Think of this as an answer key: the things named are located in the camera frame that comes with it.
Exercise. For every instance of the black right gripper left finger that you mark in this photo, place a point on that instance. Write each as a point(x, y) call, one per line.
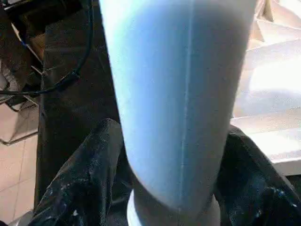
point(82, 183)

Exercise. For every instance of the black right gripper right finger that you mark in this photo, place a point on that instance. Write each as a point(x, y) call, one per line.
point(254, 183)

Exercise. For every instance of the white plastic table top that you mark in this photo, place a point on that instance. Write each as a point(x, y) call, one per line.
point(270, 82)

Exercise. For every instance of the white plastic table leg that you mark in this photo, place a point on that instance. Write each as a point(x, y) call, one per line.
point(176, 94)

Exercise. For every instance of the black plastic mat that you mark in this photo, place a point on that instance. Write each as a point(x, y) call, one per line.
point(70, 113)

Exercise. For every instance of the black metal stand leg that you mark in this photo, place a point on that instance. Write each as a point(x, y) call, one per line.
point(17, 100)

